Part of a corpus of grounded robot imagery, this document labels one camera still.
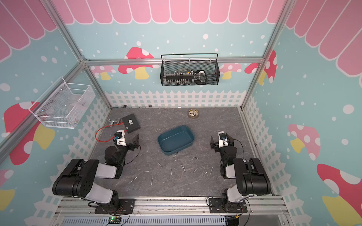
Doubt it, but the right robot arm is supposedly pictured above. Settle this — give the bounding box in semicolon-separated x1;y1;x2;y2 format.
206;131;272;213

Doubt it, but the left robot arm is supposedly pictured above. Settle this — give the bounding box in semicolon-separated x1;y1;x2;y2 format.
52;130;140;217

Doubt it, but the black flat device box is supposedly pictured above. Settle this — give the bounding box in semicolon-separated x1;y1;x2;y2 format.
121;114;140;133

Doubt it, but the teal plastic storage box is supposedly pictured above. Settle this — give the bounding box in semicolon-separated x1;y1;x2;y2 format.
157;125;195;155

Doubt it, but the tape roll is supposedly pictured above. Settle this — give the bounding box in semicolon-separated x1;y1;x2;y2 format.
188;109;199;119

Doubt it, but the black item in basket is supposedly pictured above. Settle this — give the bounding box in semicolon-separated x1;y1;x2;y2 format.
194;70;207;85

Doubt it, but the green lit circuit board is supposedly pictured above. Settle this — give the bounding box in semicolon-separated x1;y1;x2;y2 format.
106;216;122;226

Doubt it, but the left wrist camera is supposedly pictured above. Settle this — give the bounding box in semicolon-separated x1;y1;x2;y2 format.
114;130;127;147

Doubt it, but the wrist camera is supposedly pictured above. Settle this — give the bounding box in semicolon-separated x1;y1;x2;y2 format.
114;130;127;147
218;131;228;148

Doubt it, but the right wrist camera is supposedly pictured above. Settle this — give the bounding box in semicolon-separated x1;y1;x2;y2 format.
218;131;228;148

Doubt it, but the red cable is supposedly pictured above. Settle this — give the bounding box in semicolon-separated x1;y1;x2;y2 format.
95;122;125;143

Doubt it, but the metal bracket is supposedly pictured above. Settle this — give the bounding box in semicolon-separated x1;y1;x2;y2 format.
108;118;122;127

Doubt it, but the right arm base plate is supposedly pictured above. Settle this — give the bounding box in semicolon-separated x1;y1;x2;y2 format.
206;196;248;215

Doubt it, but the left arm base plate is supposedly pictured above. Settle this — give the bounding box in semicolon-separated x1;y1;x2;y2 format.
95;199;136;215

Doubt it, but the white wire wall basket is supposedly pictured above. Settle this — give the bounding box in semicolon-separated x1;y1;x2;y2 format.
28;77;96;129

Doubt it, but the black wire wall basket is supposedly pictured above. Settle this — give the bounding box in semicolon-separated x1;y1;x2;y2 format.
160;53;220;86

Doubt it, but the aluminium front rail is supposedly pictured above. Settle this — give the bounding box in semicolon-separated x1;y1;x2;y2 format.
55;196;289;218

